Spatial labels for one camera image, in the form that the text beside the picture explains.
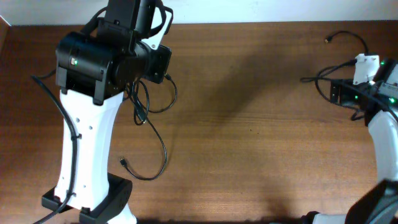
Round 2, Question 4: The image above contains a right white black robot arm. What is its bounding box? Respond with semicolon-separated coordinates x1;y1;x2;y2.
301;54;397;224

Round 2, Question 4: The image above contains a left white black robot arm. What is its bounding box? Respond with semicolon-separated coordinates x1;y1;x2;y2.
41;1;174;223

